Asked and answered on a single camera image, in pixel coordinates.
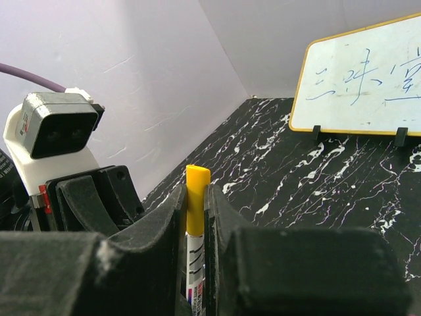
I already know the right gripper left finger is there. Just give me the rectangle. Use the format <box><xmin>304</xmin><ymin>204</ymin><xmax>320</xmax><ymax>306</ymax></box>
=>
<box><xmin>1</xmin><ymin>186</ymin><xmax>187</xmax><ymax>315</ymax></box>

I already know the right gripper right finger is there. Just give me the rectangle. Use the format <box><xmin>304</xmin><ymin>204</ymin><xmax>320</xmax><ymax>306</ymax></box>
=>
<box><xmin>204</xmin><ymin>185</ymin><xmax>413</xmax><ymax>315</ymax></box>

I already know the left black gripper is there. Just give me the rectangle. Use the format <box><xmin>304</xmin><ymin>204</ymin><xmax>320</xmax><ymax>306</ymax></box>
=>
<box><xmin>30</xmin><ymin>165</ymin><xmax>145</xmax><ymax>232</ymax></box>

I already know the white pen yellow tip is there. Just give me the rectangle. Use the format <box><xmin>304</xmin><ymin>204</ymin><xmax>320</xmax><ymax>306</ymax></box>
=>
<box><xmin>186</xmin><ymin>233</ymin><xmax>205</xmax><ymax>316</ymax></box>

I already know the yellow pen cap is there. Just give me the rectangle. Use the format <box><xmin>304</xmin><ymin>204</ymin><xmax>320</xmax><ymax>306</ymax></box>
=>
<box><xmin>186</xmin><ymin>165</ymin><xmax>211</xmax><ymax>236</ymax></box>

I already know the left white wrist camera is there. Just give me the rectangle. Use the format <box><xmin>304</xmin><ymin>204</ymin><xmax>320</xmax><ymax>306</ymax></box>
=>
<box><xmin>3</xmin><ymin>88</ymin><xmax>105</xmax><ymax>196</ymax></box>

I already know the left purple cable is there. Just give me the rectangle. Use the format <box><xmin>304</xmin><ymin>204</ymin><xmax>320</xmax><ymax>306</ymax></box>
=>
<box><xmin>0</xmin><ymin>62</ymin><xmax>68</xmax><ymax>95</ymax></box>

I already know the small whiteboard with wooden frame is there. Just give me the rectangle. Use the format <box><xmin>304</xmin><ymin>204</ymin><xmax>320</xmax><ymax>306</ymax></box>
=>
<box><xmin>289</xmin><ymin>13</ymin><xmax>420</xmax><ymax>145</ymax></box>

